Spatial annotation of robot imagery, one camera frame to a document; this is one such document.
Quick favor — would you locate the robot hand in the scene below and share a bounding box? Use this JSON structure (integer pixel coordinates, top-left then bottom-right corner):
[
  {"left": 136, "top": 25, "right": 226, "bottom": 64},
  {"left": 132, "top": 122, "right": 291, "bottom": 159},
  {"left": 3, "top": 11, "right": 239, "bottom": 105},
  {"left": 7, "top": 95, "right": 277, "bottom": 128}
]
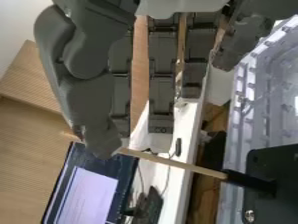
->
[{"left": 32, "top": 0, "right": 298, "bottom": 160}]

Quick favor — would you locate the wooden chopstick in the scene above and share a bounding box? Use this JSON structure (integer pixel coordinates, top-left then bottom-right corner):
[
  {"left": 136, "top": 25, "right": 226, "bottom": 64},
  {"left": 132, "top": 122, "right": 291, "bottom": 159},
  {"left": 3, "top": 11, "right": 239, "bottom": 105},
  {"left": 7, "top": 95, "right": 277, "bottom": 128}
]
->
[{"left": 116, "top": 147, "right": 229, "bottom": 180}]

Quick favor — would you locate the black computer mouse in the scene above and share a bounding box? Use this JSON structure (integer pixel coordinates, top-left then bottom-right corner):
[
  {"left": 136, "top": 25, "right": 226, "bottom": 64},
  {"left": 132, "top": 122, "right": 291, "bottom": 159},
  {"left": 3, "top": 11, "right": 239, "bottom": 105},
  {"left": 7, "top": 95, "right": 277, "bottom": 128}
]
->
[{"left": 174, "top": 137, "right": 184, "bottom": 158}]

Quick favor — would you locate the computer screen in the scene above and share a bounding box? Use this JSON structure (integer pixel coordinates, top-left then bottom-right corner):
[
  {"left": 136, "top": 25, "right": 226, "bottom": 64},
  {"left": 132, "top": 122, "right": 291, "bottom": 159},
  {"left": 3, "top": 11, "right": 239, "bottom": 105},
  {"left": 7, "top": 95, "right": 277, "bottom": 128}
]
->
[{"left": 41, "top": 141, "right": 140, "bottom": 224}]

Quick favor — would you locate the clear box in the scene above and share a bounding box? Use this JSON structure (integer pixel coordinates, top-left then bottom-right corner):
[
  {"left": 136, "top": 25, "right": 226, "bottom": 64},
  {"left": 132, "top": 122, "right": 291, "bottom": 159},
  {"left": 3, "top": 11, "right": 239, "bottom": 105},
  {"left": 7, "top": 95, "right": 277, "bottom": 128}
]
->
[{"left": 218, "top": 14, "right": 298, "bottom": 224}]

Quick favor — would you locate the white desk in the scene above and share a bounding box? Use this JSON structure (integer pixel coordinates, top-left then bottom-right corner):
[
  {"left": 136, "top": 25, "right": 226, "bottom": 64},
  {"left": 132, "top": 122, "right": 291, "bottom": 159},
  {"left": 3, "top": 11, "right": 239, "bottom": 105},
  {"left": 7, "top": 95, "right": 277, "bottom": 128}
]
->
[{"left": 126, "top": 64, "right": 237, "bottom": 224}]

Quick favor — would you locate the black keyboard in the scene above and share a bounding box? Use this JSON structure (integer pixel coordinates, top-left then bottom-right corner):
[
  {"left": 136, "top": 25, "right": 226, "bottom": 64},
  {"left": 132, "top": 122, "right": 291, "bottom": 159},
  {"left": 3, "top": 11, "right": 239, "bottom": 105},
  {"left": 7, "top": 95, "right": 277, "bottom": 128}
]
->
[{"left": 132, "top": 185, "right": 165, "bottom": 224}]

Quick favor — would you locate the black plate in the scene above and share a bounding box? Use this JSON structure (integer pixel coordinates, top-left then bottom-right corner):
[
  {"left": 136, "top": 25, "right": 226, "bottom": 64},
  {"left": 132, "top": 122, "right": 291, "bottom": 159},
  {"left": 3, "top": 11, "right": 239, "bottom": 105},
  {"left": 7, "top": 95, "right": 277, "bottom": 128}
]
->
[{"left": 224, "top": 143, "right": 298, "bottom": 224}]

